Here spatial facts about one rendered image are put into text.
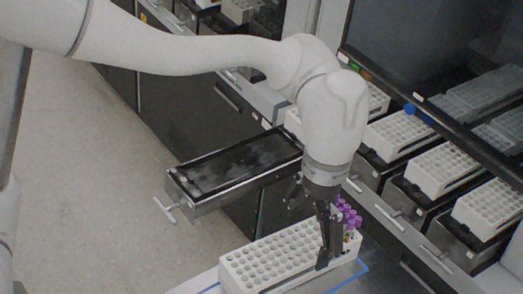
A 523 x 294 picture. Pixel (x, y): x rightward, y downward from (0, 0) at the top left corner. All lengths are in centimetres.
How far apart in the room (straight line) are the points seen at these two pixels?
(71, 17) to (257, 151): 87
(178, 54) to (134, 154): 188
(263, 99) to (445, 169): 61
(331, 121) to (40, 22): 48
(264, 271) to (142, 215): 133
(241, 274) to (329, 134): 36
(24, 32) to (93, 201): 179
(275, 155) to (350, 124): 59
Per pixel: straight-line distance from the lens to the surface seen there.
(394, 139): 169
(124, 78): 288
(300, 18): 187
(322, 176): 117
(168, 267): 241
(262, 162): 163
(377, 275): 142
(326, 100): 108
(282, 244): 136
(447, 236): 160
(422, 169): 162
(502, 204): 162
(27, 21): 89
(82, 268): 243
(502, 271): 166
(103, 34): 91
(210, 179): 157
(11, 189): 135
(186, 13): 222
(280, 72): 118
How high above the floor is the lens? 190
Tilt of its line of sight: 41 degrees down
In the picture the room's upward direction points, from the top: 8 degrees clockwise
